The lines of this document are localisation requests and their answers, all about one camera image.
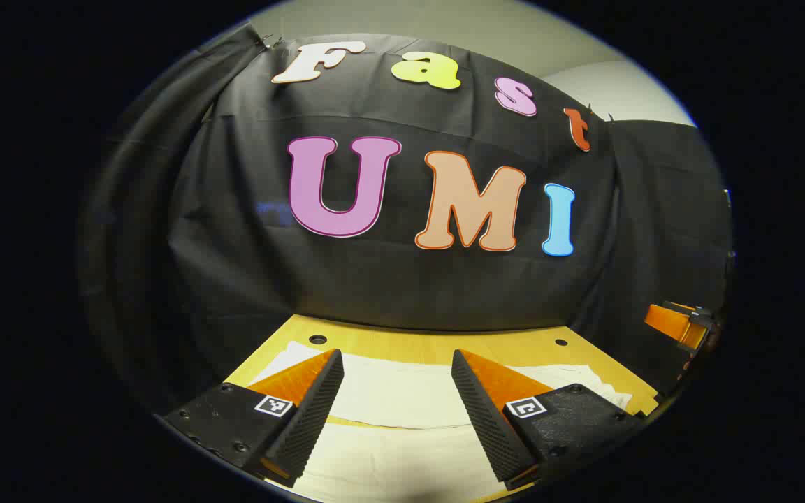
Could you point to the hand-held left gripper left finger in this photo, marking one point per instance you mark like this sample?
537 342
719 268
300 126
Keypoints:
318 402

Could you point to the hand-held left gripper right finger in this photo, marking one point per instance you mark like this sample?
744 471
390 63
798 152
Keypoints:
479 412

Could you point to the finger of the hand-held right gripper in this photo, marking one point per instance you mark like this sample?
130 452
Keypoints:
685 313

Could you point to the black backdrop cloth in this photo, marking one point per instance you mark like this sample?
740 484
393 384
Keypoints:
388 286

